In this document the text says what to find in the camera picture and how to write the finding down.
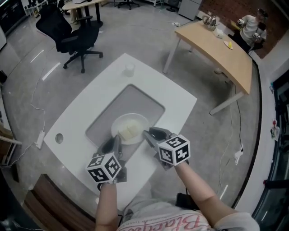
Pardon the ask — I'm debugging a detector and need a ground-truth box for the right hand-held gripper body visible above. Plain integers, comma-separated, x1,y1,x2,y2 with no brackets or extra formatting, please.
148,132,191,171

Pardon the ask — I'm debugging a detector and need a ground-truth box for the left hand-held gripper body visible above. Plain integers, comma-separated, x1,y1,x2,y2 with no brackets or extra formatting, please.
85,144,128,191

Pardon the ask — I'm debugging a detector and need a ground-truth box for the pale yellow food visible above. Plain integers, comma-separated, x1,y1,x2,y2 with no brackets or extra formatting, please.
118,120,142,142

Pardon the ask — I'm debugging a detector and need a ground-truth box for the white round plate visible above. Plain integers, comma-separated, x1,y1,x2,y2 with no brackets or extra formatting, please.
111,113,149,145

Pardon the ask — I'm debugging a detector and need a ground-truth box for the person's right forearm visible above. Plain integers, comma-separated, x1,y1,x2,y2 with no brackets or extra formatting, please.
174,160,240,227

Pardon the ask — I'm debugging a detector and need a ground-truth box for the person's left forearm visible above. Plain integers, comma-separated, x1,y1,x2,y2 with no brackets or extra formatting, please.
94,181,121,231

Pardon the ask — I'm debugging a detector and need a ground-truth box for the grey rectangular tray mat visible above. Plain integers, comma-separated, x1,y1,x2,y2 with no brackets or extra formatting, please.
85,83,166,159

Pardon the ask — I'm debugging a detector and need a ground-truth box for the black waist pouch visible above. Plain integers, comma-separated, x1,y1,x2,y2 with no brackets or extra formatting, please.
175,192,200,212

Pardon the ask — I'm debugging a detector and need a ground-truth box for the brown wooden cabinet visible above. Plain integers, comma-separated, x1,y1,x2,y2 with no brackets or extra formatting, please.
23,173,98,231

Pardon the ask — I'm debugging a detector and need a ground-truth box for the white plug adapter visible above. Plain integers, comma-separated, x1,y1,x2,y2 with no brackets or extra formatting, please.
234,148,245,166

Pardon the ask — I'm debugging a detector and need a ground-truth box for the white power strip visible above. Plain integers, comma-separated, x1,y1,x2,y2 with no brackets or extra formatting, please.
35,130,47,149

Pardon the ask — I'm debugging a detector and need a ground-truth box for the clear glass cup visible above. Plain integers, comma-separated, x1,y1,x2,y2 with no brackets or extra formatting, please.
122,63,136,78

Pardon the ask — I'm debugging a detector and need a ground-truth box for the person's white printed shirt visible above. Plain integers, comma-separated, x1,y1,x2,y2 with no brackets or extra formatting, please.
116,207,261,231

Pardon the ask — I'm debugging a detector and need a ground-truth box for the wooden desk with white legs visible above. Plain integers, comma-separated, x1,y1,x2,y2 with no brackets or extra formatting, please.
162,20,253,116

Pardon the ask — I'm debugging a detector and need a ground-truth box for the black office chair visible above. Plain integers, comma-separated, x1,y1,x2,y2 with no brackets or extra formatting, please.
35,4,104,74

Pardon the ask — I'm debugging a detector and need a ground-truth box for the silver kettle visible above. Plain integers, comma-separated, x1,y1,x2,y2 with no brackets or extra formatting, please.
202,15,221,30

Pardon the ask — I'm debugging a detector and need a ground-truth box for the white cabinet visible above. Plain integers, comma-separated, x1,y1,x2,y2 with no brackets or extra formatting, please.
177,0,202,21

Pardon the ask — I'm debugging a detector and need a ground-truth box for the curved wooden table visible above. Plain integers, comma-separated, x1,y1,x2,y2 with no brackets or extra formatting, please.
62,0,108,26

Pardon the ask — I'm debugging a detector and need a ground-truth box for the black floor cable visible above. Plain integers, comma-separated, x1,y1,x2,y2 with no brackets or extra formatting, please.
218,98,242,189

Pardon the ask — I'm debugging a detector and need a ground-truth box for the white floor cable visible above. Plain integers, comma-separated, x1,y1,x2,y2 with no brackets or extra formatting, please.
0,63,49,169

